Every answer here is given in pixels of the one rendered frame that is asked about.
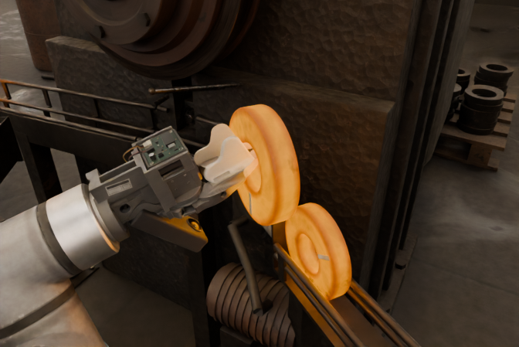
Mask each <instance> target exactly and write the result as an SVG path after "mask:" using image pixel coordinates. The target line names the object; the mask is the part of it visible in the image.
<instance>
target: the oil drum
mask: <svg viewBox="0 0 519 347"><path fill-rule="evenodd" d="M15 1H16V4H17V7H18V10H19V14H20V18H21V21H22V26H23V32H24V33H25V37H26V39H27V43H28V46H29V51H30V53H31V57H32V61H33V65H34V66H35V67H36V68H38V69H40V70H45V71H50V72H52V71H53V70H52V67H51V63H50V60H49V54H48V52H47V48H46V43H45V41H46V40H47V39H51V38H55V37H57V36H61V32H60V28H59V22H58V18H57V15H56V9H55V5H54V2H53V0H15Z"/></svg>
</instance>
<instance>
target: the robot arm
mask: <svg viewBox="0 0 519 347"><path fill-rule="evenodd" d="M132 149H134V150H133V151H132V152H131V154H132V155H131V156H130V157H129V158H128V162H127V161H126V160H125V158H124V156H125V155H126V154H127V153H128V152H129V151H130V150H132ZM132 156H133V158H134V159H133V160H131V161H130V158H131V157H132ZM123 159H124V160H125V162H126V163H124V164H122V165H120V166H118V167H116V168H114V169H112V170H110V171H109V172H105V173H103V174H102V175H101V174H100V173H99V171H98V170H97V168H96V169H94V170H93V171H91V172H88V173H86V178H87V180H88V181H89V183H90V184H89V185H86V184H83V183H82V184H80V185H77V186H75V187H73V188H71V189H69V190H67V191H65V192H63V193H61V194H59V195H57V196H54V197H52V198H51V199H48V200H47V201H46V202H43V203H41V204H39V205H37V206H34V207H32V208H31V209H28V210H26V211H25V212H23V213H20V214H18V215H16V216H13V217H12V218H10V219H7V220H6V221H4V222H2V223H0V347H109V346H108V345H107V343H106V342H104V341H103V339H102V338H101V336H100V333H99V332H98V331H97V328H96V326H95V325H94V323H93V321H92V319H91V317H90V316H89V314H88V312H87V310H86V309H85V307H84V305H83V302H82V301H81V300H80V297H79V295H78V294H77V292H76V290H75V289H74V287H73V285H72V283H71V281H70V278H71V277H73V276H75V275H77V274H78V273H80V272H82V271H84V270H86V269H88V268H89V267H92V266H93V265H95V264H98V263H99V262H101V261H103V260H105V259H107V258H108V257H111V256H113V255H114V254H116V253H118V252H119V249H120V241H122V240H125V239H127V238H128V237H130V236H131V235H130V231H129V229H128V226H127V222H129V224H130V226H132V227H134V228H137V229H139V230H142V231H144V232H146V233H150V234H151V235H154V236H157V237H159V238H162V239H163V240H167V241H169V242H171V243H174V244H177V245H179V246H181V247H184V248H186V249H188V250H191V251H194V252H196V253H198V252H199V251H200V250H201V249H202V248H203V247H204V246H205V245H206V244H207V243H208V239H207V237H206V235H205V233H204V231H203V229H202V227H201V226H200V224H199V222H198V220H196V219H193V218H191V217H190V216H188V215H191V214H193V213H200V212H201V211H202V210H204V209H207V208H209V207H211V206H214V205H216V204H218V203H220V202H221V201H223V200H225V199H226V198H228V197H229V196H230V195H231V194H232V193H233V192H235V191H236V190H237V189H238V188H239V187H240V186H241V185H242V184H243V183H244V182H245V181H246V177H247V176H248V175H249V174H250V173H251V172H252V171H253V170H254V169H255V167H256V166H257V165H258V164H259V162H258V159H257V157H256V153H255V152H254V150H253V148H252V146H251V145H250V144H249V143H242V142H241V141H240V140H239V138H238V137H236V136H235V135H234V134H233V132H232V131H231V129H230V128H229V127H228V126H227V125H226V124H217V125H216V126H215V127H214V128H213V129H212V131H211V137H210V142H209V144H208V145H207V146H205V147H204V148H201V149H199V150H198V151H197V152H196V153H195V155H194V157H192V155H190V153H189V151H188V149H187V148H186V146H185V144H184V142H183V141H182V139H181V138H180V137H179V135H178V133H177V132H176V130H175V129H172V126H169V127H167V128H164V129H162V130H160V131H158V132H156V133H154V134H151V135H149V136H147V137H146V138H143V139H141V140H140V141H136V142H134V143H133V144H132V148H130V149H128V150H127V151H125V153H124V154H123ZM202 174H203V175H204V177H205V179H206V180H207V181H208V182H207V183H205V182H202V181H201V180H202Z"/></svg>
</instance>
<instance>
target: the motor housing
mask: <svg viewBox="0 0 519 347"><path fill-rule="evenodd" d="M254 271H255V274H256V280H257V284H258V288H259V294H260V297H261V301H262V302H263V301H265V300H266V299H270V300H271V301H272V302H273V307H272V308H271V309H270V310H269V311H268V312H267V313H265V314H264V315H262V316H261V317H257V316H256V315H255V314H253V308H252V304H251V300H250V296H249V288H248V285H247V281H246V274H245V271H244V269H243V266H242V264H241V263H237V264H236V263H234V262H232V263H229V264H227V265H226V266H224V267H222V268H220V269H219V270H218V272H217V273H216V274H215V276H214V278H213V279H212V281H211V283H210V285H209V289H208V291H207V295H206V305H207V309H208V313H209V315H210V316H212V317H213V318H214V319H215V321H217V322H221V324H222V327H221V328H220V339H221V347H294V345H295V333H294V330H293V327H292V325H291V321H290V318H288V305H289V290H288V289H287V287H286V286H285V285H283V283H282V282H281V280H279V279H278V280H277V279H276V278H275V277H271V276H270V275H268V274H264V273H263V272H260V271H257V270H255V269H254Z"/></svg>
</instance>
